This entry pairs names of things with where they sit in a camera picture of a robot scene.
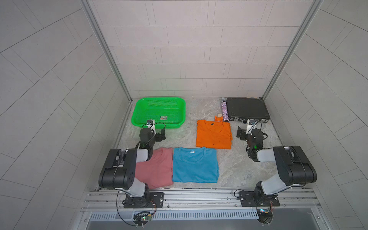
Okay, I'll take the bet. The pink folded t-shirt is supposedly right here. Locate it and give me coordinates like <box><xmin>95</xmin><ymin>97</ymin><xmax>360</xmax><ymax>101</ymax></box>
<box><xmin>135</xmin><ymin>148</ymin><xmax>173</xmax><ymax>189</ymax></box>

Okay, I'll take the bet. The green plastic basket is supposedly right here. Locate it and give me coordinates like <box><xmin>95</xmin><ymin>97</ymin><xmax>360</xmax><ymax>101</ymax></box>
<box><xmin>131</xmin><ymin>97</ymin><xmax>186</xmax><ymax>129</ymax></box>

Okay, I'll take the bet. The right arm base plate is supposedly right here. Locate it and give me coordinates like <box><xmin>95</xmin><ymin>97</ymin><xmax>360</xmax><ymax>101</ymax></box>
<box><xmin>238</xmin><ymin>190</ymin><xmax>280</xmax><ymax>207</ymax></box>

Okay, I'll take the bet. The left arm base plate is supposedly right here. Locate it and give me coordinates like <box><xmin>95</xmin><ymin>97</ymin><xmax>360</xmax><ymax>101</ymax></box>
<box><xmin>123</xmin><ymin>192</ymin><xmax>164</xmax><ymax>209</ymax></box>

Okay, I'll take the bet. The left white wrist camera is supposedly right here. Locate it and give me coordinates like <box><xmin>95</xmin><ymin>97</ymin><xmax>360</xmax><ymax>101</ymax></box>
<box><xmin>147</xmin><ymin>119</ymin><xmax>156</xmax><ymax>135</ymax></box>

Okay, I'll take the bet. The orange t-shirt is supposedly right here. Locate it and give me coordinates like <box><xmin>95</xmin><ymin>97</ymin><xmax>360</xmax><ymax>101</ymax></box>
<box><xmin>195</xmin><ymin>120</ymin><xmax>233</xmax><ymax>150</ymax></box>

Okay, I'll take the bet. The black hard case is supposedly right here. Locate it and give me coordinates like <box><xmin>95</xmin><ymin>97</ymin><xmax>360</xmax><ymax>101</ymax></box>
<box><xmin>227</xmin><ymin>97</ymin><xmax>270</xmax><ymax>123</ymax></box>

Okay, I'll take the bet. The blue t-shirt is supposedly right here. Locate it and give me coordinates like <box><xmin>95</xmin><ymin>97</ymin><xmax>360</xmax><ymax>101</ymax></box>
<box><xmin>172</xmin><ymin>147</ymin><xmax>219</xmax><ymax>183</ymax></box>

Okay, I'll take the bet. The aluminium mounting rail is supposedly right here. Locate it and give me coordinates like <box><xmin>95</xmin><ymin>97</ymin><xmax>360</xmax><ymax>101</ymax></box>
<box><xmin>81</xmin><ymin>188</ymin><xmax>321</xmax><ymax>211</ymax></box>

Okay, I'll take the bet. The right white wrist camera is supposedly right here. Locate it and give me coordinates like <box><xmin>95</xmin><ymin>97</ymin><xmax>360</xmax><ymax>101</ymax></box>
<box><xmin>246</xmin><ymin>119</ymin><xmax>258</xmax><ymax>134</ymax></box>

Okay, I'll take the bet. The green circuit board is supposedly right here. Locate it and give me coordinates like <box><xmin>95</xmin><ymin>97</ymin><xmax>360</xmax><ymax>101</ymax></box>
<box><xmin>256</xmin><ymin>209</ymin><xmax>274</xmax><ymax>225</ymax></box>
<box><xmin>133</xmin><ymin>211</ymin><xmax>153</xmax><ymax>227</ymax></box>

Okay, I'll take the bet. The orange wooden block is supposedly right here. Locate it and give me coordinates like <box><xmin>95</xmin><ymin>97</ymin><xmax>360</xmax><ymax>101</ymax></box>
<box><xmin>215</xmin><ymin>114</ymin><xmax>223</xmax><ymax>121</ymax></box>

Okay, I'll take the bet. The right green circuit board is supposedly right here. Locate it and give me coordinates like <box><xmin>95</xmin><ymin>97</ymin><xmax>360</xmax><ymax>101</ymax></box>
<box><xmin>256</xmin><ymin>209</ymin><xmax>274</xmax><ymax>225</ymax></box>

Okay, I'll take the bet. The left green circuit board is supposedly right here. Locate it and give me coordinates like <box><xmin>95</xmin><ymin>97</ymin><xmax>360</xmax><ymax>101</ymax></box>
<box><xmin>133</xmin><ymin>211</ymin><xmax>153</xmax><ymax>227</ymax></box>

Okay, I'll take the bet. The purple glitter tumbler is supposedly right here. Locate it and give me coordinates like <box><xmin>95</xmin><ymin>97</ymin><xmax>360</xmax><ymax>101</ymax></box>
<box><xmin>220</xmin><ymin>98</ymin><xmax>229</xmax><ymax>122</ymax></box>

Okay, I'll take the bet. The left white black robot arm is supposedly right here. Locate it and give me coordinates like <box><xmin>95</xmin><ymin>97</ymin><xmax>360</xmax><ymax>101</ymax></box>
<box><xmin>98</xmin><ymin>125</ymin><xmax>166</xmax><ymax>198</ymax></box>

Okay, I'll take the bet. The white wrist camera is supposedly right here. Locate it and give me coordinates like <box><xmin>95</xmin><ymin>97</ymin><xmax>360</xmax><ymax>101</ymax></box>
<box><xmin>246</xmin><ymin>119</ymin><xmax>258</xmax><ymax>134</ymax></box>
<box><xmin>147</xmin><ymin>119</ymin><xmax>156</xmax><ymax>135</ymax></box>

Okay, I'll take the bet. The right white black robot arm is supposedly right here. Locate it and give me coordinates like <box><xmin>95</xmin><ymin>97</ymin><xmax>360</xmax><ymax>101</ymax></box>
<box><xmin>236</xmin><ymin>127</ymin><xmax>317</xmax><ymax>199</ymax></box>

